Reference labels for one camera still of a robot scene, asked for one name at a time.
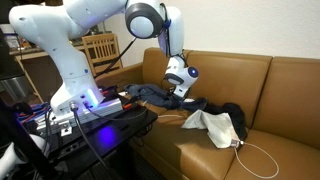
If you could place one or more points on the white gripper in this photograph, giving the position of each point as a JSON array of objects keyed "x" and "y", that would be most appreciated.
[{"x": 181, "y": 91}]

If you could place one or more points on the blue denim jeans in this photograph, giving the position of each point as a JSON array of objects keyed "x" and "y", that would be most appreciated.
[{"x": 154, "y": 95}]

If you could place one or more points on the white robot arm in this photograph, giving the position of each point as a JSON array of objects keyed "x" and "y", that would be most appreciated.
[{"x": 53, "y": 27}]

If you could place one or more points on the brown leather couch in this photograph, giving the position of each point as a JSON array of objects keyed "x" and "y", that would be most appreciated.
[{"x": 280, "y": 97}]

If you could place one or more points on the white sock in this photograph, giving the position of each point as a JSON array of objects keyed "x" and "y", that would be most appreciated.
[{"x": 189, "y": 100}]

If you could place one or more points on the white cloth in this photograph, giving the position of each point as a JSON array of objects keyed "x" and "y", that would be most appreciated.
[{"x": 220, "y": 128}]

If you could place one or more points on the red black clamp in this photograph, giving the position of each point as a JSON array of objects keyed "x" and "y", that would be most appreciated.
[{"x": 128, "y": 104}]

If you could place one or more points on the black garment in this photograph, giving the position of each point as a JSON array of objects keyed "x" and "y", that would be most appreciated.
[{"x": 235, "y": 113}]

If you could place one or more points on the wooden slatted chair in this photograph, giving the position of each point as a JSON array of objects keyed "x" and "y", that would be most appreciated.
[{"x": 102, "y": 51}]

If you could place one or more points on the black robot cart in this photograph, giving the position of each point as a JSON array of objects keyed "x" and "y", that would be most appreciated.
[{"x": 109, "y": 135}]

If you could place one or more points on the white controller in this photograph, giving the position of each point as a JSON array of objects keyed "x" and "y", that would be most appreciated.
[{"x": 12, "y": 157}]

